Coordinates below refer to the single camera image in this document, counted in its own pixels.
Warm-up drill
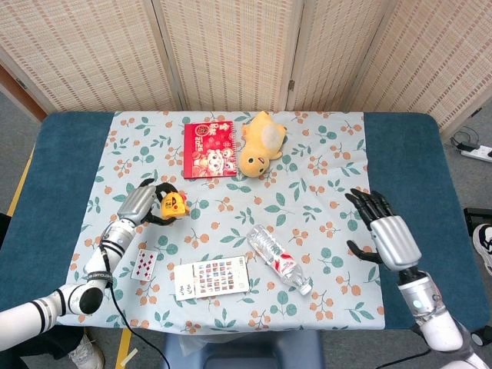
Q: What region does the ten of diamonds card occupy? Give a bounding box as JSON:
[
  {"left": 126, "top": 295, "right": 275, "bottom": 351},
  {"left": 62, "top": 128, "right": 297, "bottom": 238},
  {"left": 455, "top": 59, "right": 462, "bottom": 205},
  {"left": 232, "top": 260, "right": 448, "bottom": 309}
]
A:
[{"left": 131, "top": 248, "right": 159, "bottom": 281}]

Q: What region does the colourful pattern card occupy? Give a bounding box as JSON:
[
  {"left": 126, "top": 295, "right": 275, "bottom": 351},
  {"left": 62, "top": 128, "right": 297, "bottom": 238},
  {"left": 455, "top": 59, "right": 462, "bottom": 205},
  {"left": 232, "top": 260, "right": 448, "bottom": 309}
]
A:
[{"left": 173, "top": 255, "right": 250, "bottom": 301}]

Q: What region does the floral printed tablecloth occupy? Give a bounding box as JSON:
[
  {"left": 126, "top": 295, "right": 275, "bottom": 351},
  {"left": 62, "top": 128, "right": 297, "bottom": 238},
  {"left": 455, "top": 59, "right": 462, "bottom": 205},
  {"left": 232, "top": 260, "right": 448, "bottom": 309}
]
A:
[{"left": 55, "top": 110, "right": 386, "bottom": 334}]

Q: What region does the yellow tape measure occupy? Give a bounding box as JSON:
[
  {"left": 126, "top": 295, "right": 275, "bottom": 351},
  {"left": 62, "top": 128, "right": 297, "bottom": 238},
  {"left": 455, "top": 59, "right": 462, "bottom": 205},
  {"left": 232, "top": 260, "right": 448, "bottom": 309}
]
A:
[{"left": 160, "top": 191, "right": 191, "bottom": 221}]

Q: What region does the woven folding screen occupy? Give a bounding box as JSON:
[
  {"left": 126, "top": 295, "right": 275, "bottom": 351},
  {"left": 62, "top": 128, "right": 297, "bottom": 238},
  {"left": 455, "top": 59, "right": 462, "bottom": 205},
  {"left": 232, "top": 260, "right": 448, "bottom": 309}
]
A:
[{"left": 0, "top": 0, "right": 492, "bottom": 131}]

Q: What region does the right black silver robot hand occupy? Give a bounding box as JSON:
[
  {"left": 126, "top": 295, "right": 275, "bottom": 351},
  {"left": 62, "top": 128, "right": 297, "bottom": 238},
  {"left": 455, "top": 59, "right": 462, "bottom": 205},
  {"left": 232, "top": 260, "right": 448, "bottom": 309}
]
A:
[{"left": 344, "top": 188, "right": 422, "bottom": 272}]

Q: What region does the brown wooden door frame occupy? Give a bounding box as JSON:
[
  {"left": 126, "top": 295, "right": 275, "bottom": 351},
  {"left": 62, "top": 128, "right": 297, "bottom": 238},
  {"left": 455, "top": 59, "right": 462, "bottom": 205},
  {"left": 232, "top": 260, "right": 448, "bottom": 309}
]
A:
[{"left": 0, "top": 63, "right": 48, "bottom": 123}]

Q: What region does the red spiral desk calendar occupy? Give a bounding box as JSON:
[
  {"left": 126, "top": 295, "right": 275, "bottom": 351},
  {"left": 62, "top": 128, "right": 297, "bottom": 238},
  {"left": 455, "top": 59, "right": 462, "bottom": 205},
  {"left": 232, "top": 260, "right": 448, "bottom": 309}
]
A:
[{"left": 183, "top": 121, "right": 238, "bottom": 180}]

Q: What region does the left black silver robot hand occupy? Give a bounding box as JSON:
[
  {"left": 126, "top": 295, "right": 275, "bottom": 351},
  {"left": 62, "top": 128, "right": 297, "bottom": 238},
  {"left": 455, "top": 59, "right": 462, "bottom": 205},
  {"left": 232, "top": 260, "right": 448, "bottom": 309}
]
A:
[{"left": 116, "top": 178, "right": 186, "bottom": 228}]

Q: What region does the black power adapter with cable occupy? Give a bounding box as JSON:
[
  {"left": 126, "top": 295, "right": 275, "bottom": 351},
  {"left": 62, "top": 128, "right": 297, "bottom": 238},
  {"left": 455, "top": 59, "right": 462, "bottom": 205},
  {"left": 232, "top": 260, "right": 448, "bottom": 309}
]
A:
[{"left": 449, "top": 129, "right": 482, "bottom": 152}]

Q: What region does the clear plastic water bottle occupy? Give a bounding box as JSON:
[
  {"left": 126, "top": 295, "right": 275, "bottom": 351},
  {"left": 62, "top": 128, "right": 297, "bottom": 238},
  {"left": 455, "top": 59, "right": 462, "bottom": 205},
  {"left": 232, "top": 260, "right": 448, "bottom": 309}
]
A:
[{"left": 246, "top": 224, "right": 313, "bottom": 296}]

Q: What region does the black trouser leg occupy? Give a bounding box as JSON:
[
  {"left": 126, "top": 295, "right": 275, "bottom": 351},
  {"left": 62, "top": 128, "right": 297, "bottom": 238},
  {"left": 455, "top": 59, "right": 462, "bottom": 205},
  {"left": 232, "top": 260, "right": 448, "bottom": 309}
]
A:
[{"left": 18, "top": 324, "right": 88, "bottom": 361}]

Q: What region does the white power strip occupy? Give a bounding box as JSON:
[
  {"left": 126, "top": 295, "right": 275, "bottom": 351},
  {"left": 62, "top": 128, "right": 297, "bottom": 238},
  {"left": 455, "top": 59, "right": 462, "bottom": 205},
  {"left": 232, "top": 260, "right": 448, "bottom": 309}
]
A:
[{"left": 460, "top": 145, "right": 492, "bottom": 161}]

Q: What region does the yellow plush toy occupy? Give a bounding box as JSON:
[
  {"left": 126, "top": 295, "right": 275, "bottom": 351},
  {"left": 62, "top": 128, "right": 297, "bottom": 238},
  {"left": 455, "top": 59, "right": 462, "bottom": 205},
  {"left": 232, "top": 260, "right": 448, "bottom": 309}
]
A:
[{"left": 238, "top": 110, "right": 288, "bottom": 178}]

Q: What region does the plain white sneaker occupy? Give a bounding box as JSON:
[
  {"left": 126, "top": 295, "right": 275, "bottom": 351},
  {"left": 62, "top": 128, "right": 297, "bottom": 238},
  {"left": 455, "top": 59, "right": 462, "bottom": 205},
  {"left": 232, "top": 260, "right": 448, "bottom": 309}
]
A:
[{"left": 68, "top": 333, "right": 105, "bottom": 369}]

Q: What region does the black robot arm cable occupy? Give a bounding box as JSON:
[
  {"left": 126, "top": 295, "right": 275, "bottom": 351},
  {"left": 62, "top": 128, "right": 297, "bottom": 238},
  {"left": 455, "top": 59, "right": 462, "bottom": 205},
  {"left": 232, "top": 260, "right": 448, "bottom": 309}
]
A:
[{"left": 98, "top": 245, "right": 171, "bottom": 369}]

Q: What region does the black box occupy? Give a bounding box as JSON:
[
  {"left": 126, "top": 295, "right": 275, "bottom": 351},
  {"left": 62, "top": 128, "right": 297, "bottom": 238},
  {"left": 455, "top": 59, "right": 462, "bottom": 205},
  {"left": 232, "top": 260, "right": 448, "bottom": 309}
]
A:
[{"left": 463, "top": 207, "right": 492, "bottom": 236}]

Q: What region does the white and black sneaker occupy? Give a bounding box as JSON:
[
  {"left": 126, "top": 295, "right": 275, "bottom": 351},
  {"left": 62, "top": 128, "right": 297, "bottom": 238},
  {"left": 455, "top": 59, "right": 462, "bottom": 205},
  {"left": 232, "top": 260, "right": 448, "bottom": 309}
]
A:
[{"left": 472, "top": 223, "right": 492, "bottom": 276}]

